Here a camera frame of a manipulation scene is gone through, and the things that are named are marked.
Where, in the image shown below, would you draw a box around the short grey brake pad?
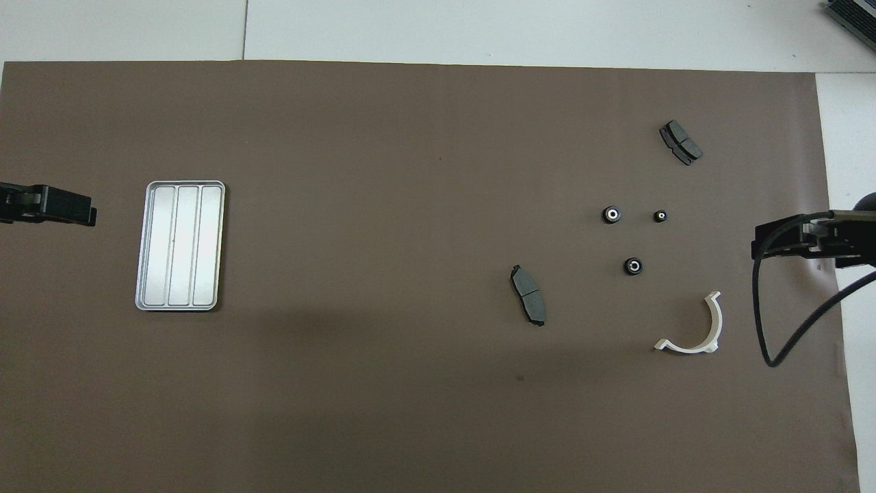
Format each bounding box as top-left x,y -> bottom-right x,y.
659,120 -> 704,166

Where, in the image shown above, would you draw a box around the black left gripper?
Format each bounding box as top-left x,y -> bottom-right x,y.
0,182 -> 98,227

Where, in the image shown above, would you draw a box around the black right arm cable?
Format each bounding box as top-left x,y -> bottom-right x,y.
751,214 -> 876,368

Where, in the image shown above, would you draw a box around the silver metal tray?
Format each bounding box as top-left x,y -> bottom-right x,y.
135,180 -> 227,312

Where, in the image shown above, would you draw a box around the dark grey ribbed device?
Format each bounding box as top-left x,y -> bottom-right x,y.
823,0 -> 876,34

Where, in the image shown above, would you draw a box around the brown table mat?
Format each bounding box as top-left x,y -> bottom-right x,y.
0,60 -> 862,493

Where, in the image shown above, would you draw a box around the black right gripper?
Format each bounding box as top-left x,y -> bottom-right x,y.
751,193 -> 876,269

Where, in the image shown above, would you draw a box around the white curved plastic bracket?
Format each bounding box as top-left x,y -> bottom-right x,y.
654,291 -> 723,355

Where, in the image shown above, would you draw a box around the long grey brake pad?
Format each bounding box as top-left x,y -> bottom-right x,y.
510,264 -> 548,327

